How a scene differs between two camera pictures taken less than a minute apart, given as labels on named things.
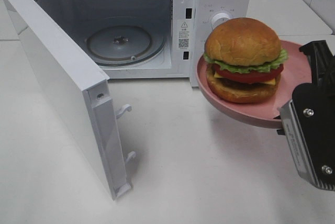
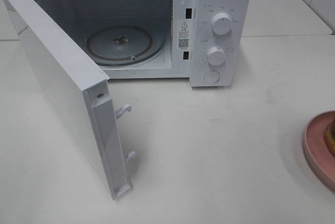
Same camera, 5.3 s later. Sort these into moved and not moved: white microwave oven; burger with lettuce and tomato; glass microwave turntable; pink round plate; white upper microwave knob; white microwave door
Moved: pink round plate; burger with lettuce and tomato
Not moved: white microwave door; glass microwave turntable; white microwave oven; white upper microwave knob
